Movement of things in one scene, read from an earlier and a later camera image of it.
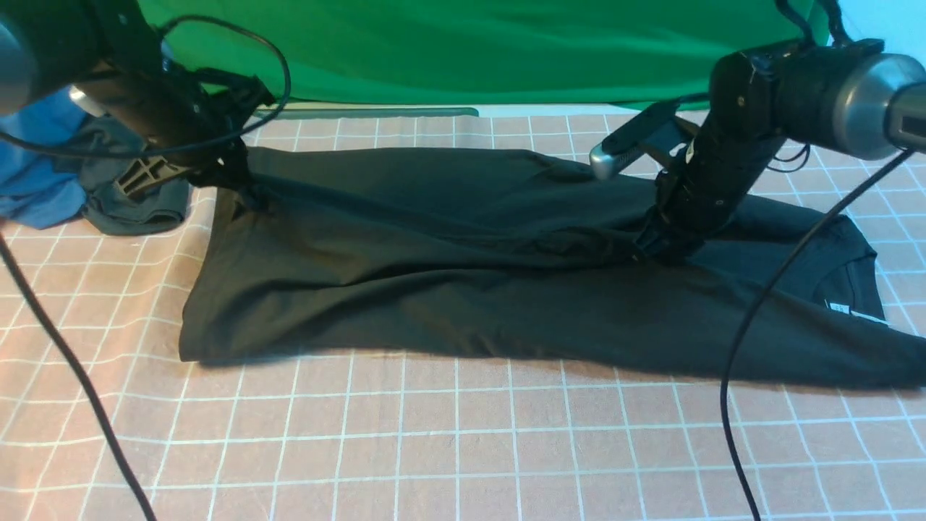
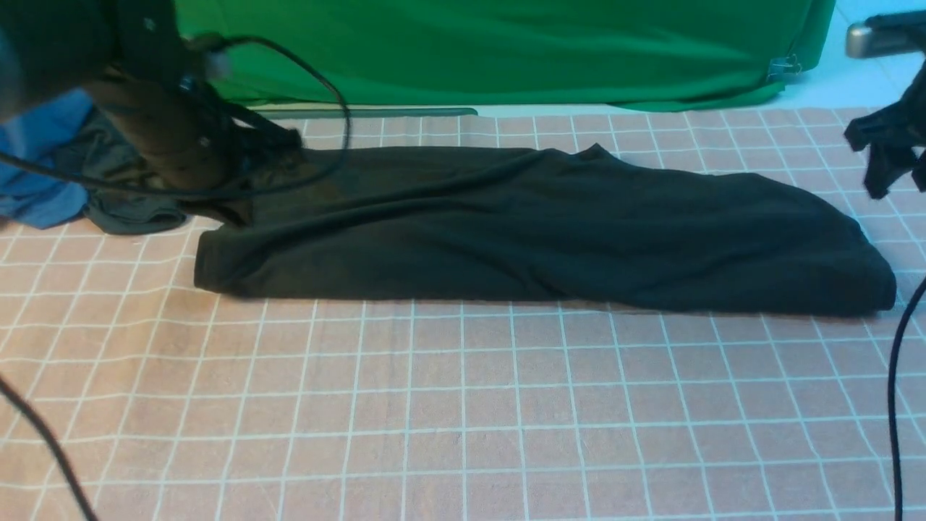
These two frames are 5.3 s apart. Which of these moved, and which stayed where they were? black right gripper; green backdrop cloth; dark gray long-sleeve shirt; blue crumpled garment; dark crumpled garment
Moved: black right gripper; dark gray long-sleeve shirt
Stayed: green backdrop cloth; dark crumpled garment; blue crumpled garment
